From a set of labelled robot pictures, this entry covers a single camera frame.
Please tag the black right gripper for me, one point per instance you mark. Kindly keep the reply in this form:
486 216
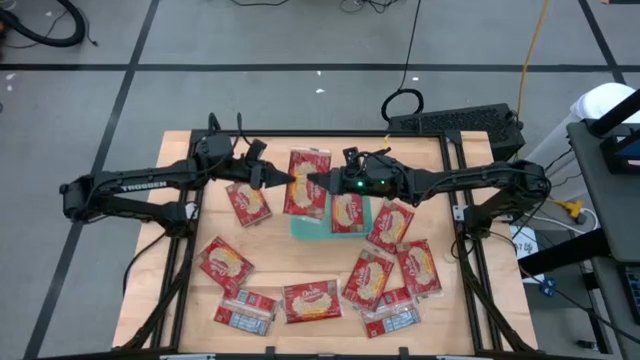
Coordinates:
341 182

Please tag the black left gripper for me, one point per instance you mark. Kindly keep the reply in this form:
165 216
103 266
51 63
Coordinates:
255 175

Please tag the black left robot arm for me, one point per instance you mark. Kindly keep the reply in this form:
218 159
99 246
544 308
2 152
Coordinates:
140 186

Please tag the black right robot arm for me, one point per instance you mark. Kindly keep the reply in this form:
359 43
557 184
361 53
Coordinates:
450 177

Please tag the teal translucent plastic basket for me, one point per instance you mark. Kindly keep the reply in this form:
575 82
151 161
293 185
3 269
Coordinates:
310 230

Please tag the white paper sheet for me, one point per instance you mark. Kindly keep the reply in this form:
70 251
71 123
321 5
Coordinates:
522 245

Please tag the blue clip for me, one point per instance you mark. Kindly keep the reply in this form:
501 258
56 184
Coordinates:
548 286

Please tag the yellow power plug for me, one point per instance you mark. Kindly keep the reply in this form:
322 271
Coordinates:
572 207

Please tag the black desk leg beam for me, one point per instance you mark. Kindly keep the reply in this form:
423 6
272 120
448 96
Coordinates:
565 252

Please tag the white bin bag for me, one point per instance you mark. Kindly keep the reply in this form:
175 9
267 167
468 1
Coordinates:
605 97

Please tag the grey side desk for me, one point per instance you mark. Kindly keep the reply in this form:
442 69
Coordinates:
615 215

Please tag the black device with screen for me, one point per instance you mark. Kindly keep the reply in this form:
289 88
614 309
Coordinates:
617 150

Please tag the black keyboard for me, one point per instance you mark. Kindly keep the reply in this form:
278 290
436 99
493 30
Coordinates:
634 295

